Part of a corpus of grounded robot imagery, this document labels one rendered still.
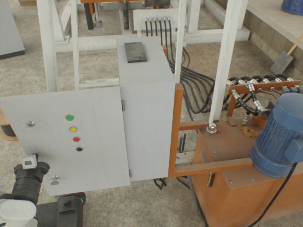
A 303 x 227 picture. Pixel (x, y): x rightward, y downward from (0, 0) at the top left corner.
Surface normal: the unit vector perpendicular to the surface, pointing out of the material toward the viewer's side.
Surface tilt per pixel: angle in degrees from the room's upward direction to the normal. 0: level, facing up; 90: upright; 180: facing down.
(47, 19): 87
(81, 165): 90
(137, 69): 0
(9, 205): 40
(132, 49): 0
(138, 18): 90
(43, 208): 0
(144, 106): 90
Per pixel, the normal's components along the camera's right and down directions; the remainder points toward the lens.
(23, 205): 0.64, -0.64
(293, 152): -0.99, 0.09
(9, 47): 0.49, 0.58
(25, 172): 0.00, -0.75
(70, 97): 0.16, 0.65
